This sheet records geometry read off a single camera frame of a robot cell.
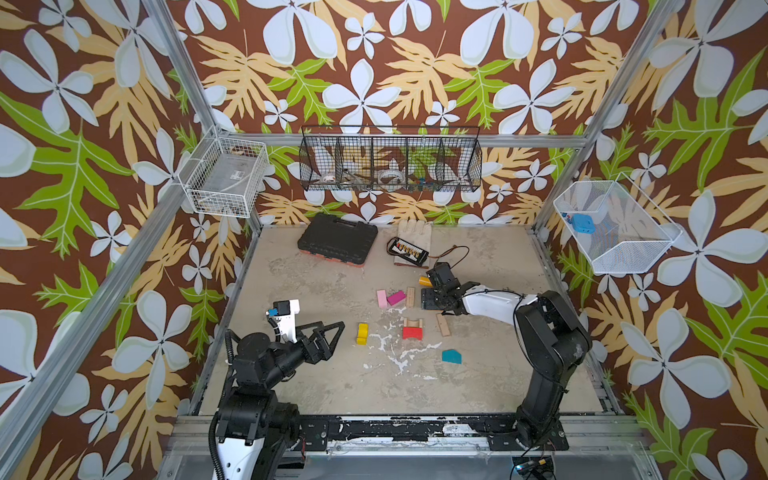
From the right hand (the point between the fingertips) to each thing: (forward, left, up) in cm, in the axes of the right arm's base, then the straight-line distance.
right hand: (429, 297), depth 98 cm
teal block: (-20, -4, 0) cm, 20 cm away
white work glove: (+31, +1, -1) cm, 31 cm away
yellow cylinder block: (-5, +4, +17) cm, 18 cm away
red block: (-12, +7, 0) cm, 14 cm away
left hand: (-20, +28, +22) cm, 41 cm away
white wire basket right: (+6, -50, +26) cm, 57 cm away
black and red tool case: (+23, +33, +3) cm, 41 cm away
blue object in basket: (+10, -43, +24) cm, 51 cm away
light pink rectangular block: (0, +16, 0) cm, 16 cm away
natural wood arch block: (-9, +6, 0) cm, 11 cm away
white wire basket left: (+21, +62, +33) cm, 74 cm away
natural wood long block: (-10, -4, -1) cm, 11 cm away
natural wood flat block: (0, +6, 0) cm, 6 cm away
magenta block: (0, +11, -1) cm, 11 cm away
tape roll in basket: (+32, +12, +25) cm, 43 cm away
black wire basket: (+36, +13, +29) cm, 48 cm away
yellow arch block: (-11, +22, 0) cm, 25 cm away
